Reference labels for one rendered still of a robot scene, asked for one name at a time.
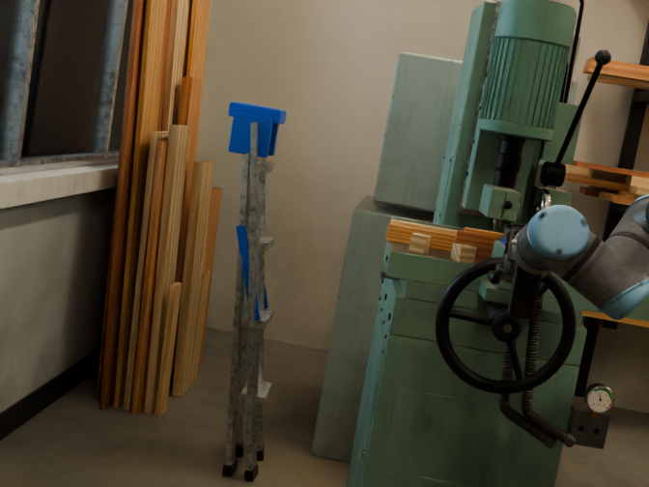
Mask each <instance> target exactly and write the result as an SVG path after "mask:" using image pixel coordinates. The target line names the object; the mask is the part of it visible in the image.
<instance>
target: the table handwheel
mask: <svg viewBox="0 0 649 487"><path fill-rule="evenodd" d="M504 260H505V256H503V257H494V258H490V259H486V260H483V261H481V262H478V263H476V264H474V265H472V266H470V267H469V268H467V269H465V270H464V271H463V272H461V273H460V274H459V275H458V276H457V277H456V278H455V279H454V280H453V281H452V282H451V283H450V284H449V286H448V287H447V289H446V290H445V292H444V294H443V295H442V297H441V300H440V302H439V305H438V308H437V316H436V338H437V344H438V348H439V350H440V353H441V355H442V357H443V359H444V360H445V362H446V363H447V365H448V366H449V368H450V369H451V370H452V371H453V372H454V373H455V374H456V375H457V376H458V377H459V378H460V379H461V380H463V381H464V382H466V383H467V384H469V385H471V386H472V387H476V388H478V389H481V390H484V391H486V392H491V393H499V394H511V393H518V392H523V391H526V390H530V389H532V388H535V387H537V386H539V385H541V384H542V383H544V382H545V381H547V380H548V379H549V378H550V377H552V376H553V375H554V374H555V373H556V372H557V371H558V370H559V369H560V367H561V366H562V365H563V364H564V362H565V361H566V359H567V357H568V355H570V352H571V350H572V348H573V345H574V341H575V337H576V330H577V318H576V311H575V308H574V304H573V301H572V299H571V297H570V295H569V293H568V291H567V289H566V288H565V286H564V285H563V283H562V282H561V281H560V280H559V279H558V278H557V277H556V276H555V275H554V274H553V273H552V272H548V273H546V278H543V280H542V282H543V283H542V284H541V285H540V287H539V292H538V297H537V300H538V299H539V298H540V297H541V296H542V295H543V294H544V293H545V292H546V291H547V290H548V289H550V290H551V291H552V293H553V294H554V296H555V298H556V300H557V302H558V304H559V307H560V310H561V315H562V333H561V337H560V341H559V344H558V346H557V348H556V350H555V352H554V354H553V355H552V356H551V358H550V359H549V361H548V362H547V363H546V364H545V365H543V366H542V367H541V368H540V369H538V370H537V371H535V372H534V373H532V374H530V375H528V376H524V375H523V373H522V367H521V364H520V361H519V357H518V353H517V349H516V345H515V341H514V340H515V339H517V338H518V337H519V336H520V334H521V332H522V324H521V321H520V320H519V319H520V318H514V317H510V316H509V315H508V310H505V309H503V308H502V306H501V305H500V304H499V303H497V302H491V301H489V302H488V303H487V304H486V306H485V311H486V313H487V314H488V316H489V317H490V318H489V317H484V316H479V315H474V314H470V313H466V312H463V311H459V310H455V309H452V307H453V304H454V302H455V300H456V298H457V297H458V296H459V295H460V293H461V292H462V291H463V290H464V288H465V287H466V286H467V285H468V284H469V283H470V282H472V281H473V280H474V279H476V278H478V277H479V276H481V275H484V274H486V273H488V271H495V266H496V264H504ZM450 317H453V318H457V319H462V320H466V321H470V322H474V323H477V324H481V325H485V326H489V327H490V328H491V331H492V332H493V334H494V336H495V337H496V338H497V339H498V340H500V341H502V342H506V345H507V348H508V352H509V355H510V358H511V360H512V364H513V368H514V372H515V375H516V379H517V380H510V381H499V380H493V379H489V378H486V377H483V376H481V375H478V374H477V373H475V372H473V371H472V370H470V369H469V368H468V367H467V366H465V365H464V364H463V363H462V361H461V360H460V359H459V357H458V356H457V354H456V353H455V351H454V349H453V346H452V344H451V340H450V336H449V318H450Z"/></svg>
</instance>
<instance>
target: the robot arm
mask: <svg viewBox="0 0 649 487"><path fill-rule="evenodd" d="M509 234H510V235H509ZM504 254H505V260H504V264H496V266H495V271H494V274H495V275H496V276H497V277H499V278H500V279H502V280H503V281H505V282H508V283H513V285H512V290H511V296H510V300H509V306H508V315H509V316H510V317H514V318H522V319H529V320H532V319H533V317H534V312H535V307H536V302H537V297H538V292H539V287H540V282H541V281H542V280H543V278H546V273H548V272H554V273H555V274H556V275H558V276H559V277H560V278H562V279H563V280H564V281H565V282H566V283H568V284H569V285H570V286H571V287H573V288H574V289H575V290H576V291H578V292H579V293H580V294H581V295H583V296H584V297H585V298H586V299H588V300H589V301H590V302H592V303H593V304H594V305H595V306H597V307H598V308H599V311H601V312H604V313H605V314H606V315H607V316H608V317H610V318H611V319H613V320H621V319H623V318H625V317H626V316H627V315H629V314H630V313H631V312H632V311H633V310H635V309H636V308H637V307H638V306H639V305H640V304H641V303H642V302H643V301H644V300H645V299H646V298H647V296H648V295H649V194H646V195H643V196H640V197H639V198H637V199H636V200H635V201H634V202H633V203H632V204H631V205H630V206H629V207H628V209H627V210H626V212H625V213H624V216H623V217H622V218H621V220H620V221H619V223H618V224H617V226H616V227H615V228H614V230H613V231H612V233H611V234H610V235H609V237H608V238H607V240H606V241H605V242H603V241H601V240H600V239H599V238H598V237H597V236H595V235H594V234H593V233H592V232H590V231H589V227H588V224H587V222H586V220H585V218H584V217H583V215H582V214H581V213H580V212H578V211H577V210H575V209H573V208H571V207H568V206H564V205H554V206H550V207H547V208H545V209H543V210H542V211H540V212H538V213H537V214H536V215H534V216H533V217H532V218H531V219H530V221H529V222H528V223H527V224H526V225H525V226H524V227H522V228H520V229H517V228H512V229H511V230H510V231H509V232H508V233H507V234H506V239H505V249H504Z"/></svg>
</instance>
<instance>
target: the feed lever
mask: <svg viewBox="0 0 649 487"><path fill-rule="evenodd" d="M610 60H611V54H610V52H609V51H608V50H606V49H601V50H599V51H598V52H597V53H596V55H595V61H596V62H597V65H596V67H595V70H594V71H593V74H592V76H591V78H590V81H589V83H588V85H587V88H586V90H585V92H584V95H583V97H582V99H581V102H580V104H579V106H578V110H577V113H576V115H575V117H574V120H573V122H572V124H571V126H570V128H569V130H568V133H567V135H566V137H565V140H564V142H563V144H562V147H561V149H560V151H559V154H558V156H557V159H556V161H555V162H552V161H546V162H544V164H543V167H542V171H541V177H540V182H541V184H542V185H543V186H557V187H561V186H562V185H563V183H564V180H565V175H566V166H565V164H563V163H561V161H562V159H563V157H564V155H565V153H566V150H567V148H568V146H569V143H570V141H571V139H572V137H573V134H574V132H575V130H576V127H577V125H578V121H579V119H580V117H581V114H582V112H583V110H584V108H585V105H586V104H587V102H588V99H589V97H590V95H591V92H592V90H593V88H594V85H595V83H596V81H597V78H598V76H599V74H600V72H601V69H602V67H603V65H606V64H608V63H609V62H610Z"/></svg>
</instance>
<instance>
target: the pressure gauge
mask: <svg viewBox="0 0 649 487"><path fill-rule="evenodd" d="M599 392H600V395H599ZM600 396H601V399H602V401H600V400H599V399H600ZM583 399H584V402H585V404H586V405H587V407H588V408H589V409H590V414H589V416H590V417H592V418H596V417H597V414H603V413H606V412H608V411H609V410H610V409H611V408H612V407H613V405H614V401H615V398H614V394H613V392H612V391H611V390H610V389H609V388H608V387H607V386H606V385H604V384H600V383H596V384H592V385H590V386H589V387H588V388H587V389H586V390H585V392H584V394H583Z"/></svg>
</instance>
